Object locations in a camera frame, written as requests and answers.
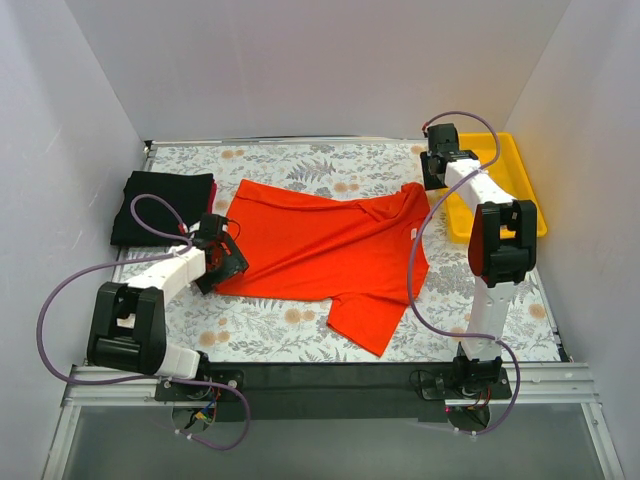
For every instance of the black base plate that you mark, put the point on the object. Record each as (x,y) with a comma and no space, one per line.
(339,391)

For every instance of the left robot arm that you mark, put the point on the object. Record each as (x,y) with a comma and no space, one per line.
(128,330)

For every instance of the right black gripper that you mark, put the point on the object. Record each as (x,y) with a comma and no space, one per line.
(430,170)

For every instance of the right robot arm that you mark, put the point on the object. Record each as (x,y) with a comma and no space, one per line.
(501,251)

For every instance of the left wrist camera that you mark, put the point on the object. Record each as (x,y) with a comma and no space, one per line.
(189,230)

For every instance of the folded red t-shirt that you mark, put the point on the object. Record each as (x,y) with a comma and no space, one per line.
(211,198)

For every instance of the aluminium frame rail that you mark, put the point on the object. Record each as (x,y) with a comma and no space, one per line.
(553,427)

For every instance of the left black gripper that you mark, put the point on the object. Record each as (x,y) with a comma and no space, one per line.
(229,262)

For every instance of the orange t-shirt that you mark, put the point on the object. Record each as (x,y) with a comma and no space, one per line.
(356,253)

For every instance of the yellow plastic bin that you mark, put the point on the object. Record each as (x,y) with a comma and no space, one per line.
(508,172)

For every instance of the floral patterned table mat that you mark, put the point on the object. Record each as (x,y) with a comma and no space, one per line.
(239,329)

